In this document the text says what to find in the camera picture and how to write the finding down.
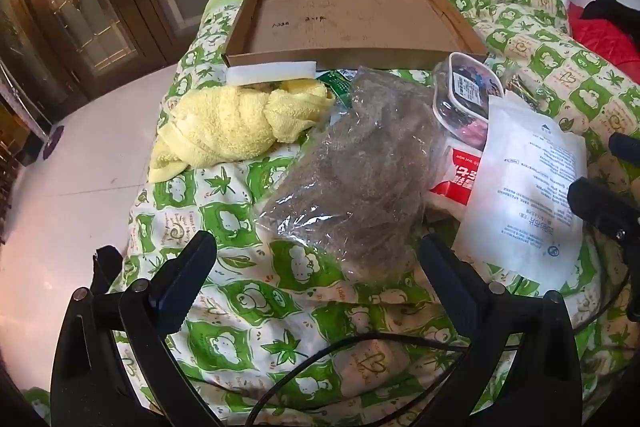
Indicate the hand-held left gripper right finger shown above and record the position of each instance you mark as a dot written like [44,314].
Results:
[452,292]

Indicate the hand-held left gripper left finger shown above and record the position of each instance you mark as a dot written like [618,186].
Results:
[175,297]

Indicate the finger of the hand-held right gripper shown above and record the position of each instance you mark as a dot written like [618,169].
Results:
[595,202]
[625,149]

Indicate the white printed packet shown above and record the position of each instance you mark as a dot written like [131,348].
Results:
[525,187]

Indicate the red wet wipes pack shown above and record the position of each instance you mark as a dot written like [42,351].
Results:
[457,177]

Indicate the small clear packet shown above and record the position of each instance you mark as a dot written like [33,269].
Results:
[520,89]

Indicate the grey fibre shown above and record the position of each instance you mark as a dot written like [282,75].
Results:
[360,167]

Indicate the clear plastic lidded container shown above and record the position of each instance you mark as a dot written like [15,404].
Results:
[462,99]

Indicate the yellow towel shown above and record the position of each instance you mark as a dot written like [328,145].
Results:
[235,122]

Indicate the white fluffy strip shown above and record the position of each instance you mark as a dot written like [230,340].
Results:
[272,73]

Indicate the shallow cardboard box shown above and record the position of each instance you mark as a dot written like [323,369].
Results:
[345,22]

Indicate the red cloth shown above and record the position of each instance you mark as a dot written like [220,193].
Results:
[605,39]

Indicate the green printed quilt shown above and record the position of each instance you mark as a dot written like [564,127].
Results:
[240,187]

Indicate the black cloth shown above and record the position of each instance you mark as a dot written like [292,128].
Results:
[612,4]

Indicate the purple floor object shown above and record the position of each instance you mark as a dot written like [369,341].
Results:
[53,143]

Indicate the green and white packet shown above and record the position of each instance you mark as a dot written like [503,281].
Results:
[337,82]

